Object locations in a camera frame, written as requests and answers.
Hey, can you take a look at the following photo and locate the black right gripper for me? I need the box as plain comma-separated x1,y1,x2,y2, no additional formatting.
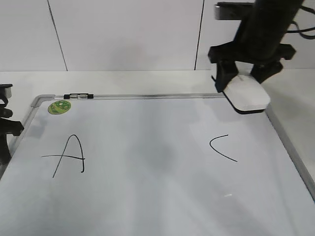
208,0,296,92

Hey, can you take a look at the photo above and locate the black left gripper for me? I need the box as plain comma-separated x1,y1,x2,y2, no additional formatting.
0,98,24,164

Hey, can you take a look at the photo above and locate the white board eraser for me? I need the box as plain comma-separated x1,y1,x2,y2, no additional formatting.
223,75,271,115

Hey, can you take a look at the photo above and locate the round green magnet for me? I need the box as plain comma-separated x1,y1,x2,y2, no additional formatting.
48,100,71,115

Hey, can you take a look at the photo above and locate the black and silver hanger clip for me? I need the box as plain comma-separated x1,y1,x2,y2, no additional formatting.
63,93,94,99

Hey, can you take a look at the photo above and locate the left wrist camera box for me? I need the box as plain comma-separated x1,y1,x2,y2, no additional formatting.
0,84,13,99

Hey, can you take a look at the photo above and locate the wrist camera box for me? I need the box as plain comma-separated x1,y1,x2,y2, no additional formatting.
214,2,253,20
0,84,13,99

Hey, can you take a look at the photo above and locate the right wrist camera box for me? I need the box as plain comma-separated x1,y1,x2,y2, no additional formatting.
214,2,253,20

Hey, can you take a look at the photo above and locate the black cable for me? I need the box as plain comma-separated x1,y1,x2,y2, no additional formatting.
286,4,315,39

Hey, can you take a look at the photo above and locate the white board with aluminium frame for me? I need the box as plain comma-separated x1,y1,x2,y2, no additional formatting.
0,97,315,236

